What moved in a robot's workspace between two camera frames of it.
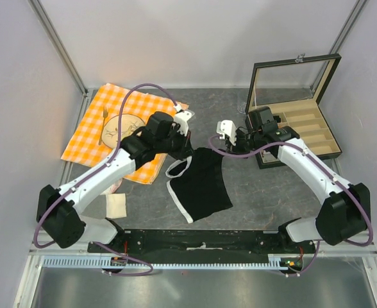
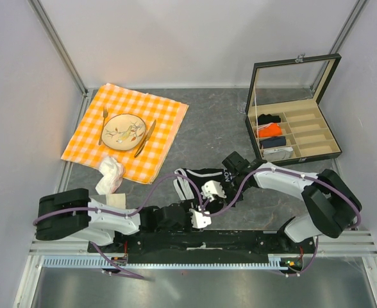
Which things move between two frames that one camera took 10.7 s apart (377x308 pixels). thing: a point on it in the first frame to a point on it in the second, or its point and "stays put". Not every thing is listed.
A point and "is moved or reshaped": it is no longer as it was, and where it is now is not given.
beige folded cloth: [116, 205] stays put
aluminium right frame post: [343, 35] stays put
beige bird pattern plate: [129, 122] stays put
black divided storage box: [293, 89] stays put
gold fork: [105, 112] stays put
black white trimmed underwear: [199, 183] is moved or reshaped
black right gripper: [236, 148] to [230, 199]
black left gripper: [186, 149] to [188, 205]
